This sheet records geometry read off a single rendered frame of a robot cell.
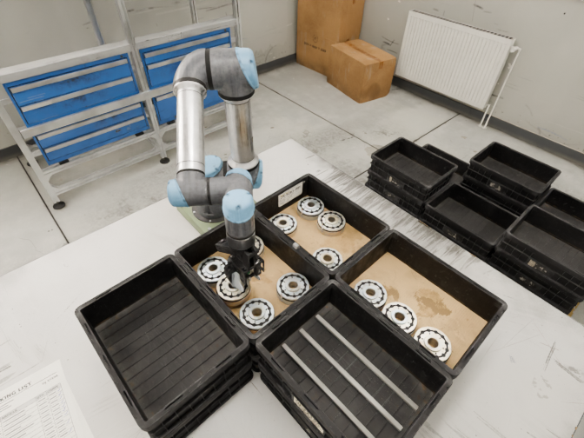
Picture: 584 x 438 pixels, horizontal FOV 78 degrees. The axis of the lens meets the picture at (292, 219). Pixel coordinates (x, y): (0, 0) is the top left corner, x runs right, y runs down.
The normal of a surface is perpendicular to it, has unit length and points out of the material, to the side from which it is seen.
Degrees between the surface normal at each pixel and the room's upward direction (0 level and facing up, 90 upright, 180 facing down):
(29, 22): 90
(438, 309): 0
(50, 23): 90
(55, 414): 0
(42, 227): 0
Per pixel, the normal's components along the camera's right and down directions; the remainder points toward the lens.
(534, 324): 0.02, -0.70
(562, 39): -0.75, 0.47
